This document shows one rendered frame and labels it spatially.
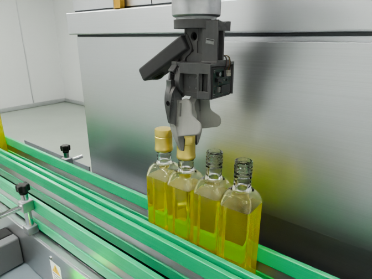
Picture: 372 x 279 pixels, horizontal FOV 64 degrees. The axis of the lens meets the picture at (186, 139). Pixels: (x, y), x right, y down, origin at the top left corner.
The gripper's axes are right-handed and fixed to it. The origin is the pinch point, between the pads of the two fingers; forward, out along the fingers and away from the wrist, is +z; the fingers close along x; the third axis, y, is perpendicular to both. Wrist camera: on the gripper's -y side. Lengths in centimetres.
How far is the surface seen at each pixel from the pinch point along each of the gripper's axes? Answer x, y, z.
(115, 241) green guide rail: -6.2, -15.1, 25.4
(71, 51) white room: 305, -530, 7
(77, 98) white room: 305, -529, 103
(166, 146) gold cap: -0.4, -4.3, 2.2
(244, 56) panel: 12.3, 4.5, -14.0
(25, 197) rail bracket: -15.2, -35.0, 17.3
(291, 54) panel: 12.3, 13.1, -14.7
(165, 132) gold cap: -0.6, -4.4, -0.7
